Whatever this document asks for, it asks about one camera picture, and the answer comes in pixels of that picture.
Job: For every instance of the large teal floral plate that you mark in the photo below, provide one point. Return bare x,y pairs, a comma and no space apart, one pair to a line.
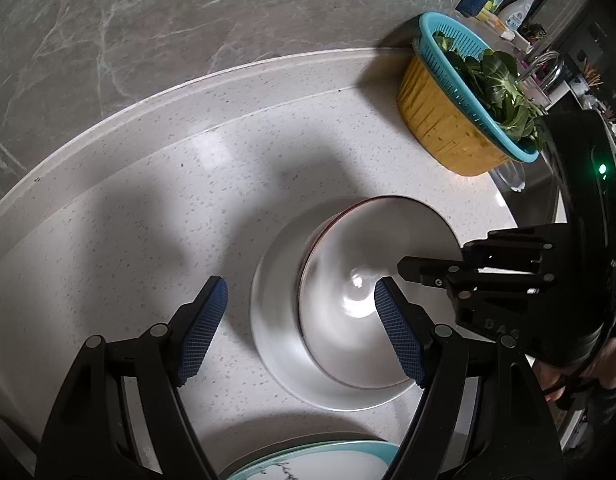
337,460

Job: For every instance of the stainless steel sink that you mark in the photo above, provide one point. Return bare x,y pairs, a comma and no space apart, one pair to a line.
537,203

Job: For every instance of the clear glass bowl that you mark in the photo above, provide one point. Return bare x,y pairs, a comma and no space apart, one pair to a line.
509,176

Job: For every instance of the green leafy vegetables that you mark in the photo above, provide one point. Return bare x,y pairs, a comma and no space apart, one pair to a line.
490,81

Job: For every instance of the chopsticks holder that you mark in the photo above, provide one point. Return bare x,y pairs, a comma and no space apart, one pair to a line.
592,76

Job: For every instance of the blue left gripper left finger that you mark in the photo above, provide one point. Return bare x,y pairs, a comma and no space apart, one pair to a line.
195,325

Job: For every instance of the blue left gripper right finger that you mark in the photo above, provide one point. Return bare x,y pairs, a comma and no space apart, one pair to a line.
409,328

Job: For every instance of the white spray bottle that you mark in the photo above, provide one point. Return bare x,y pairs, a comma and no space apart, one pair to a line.
513,14

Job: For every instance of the chrome faucet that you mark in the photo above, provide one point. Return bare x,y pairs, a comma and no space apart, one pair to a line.
544,70

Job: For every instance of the red-rimmed patterned bowl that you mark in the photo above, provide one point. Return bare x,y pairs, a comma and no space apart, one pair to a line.
337,317

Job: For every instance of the teal colander basket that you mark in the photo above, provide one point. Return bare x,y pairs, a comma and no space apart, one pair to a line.
469,44

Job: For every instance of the large white bowl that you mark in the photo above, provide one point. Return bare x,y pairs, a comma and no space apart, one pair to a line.
274,325

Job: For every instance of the yellow basin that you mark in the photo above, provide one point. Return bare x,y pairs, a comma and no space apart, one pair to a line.
441,128

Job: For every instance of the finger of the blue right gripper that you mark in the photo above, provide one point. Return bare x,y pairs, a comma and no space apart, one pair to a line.
432,272

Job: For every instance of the person's right hand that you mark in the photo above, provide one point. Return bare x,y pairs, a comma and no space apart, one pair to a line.
602,369

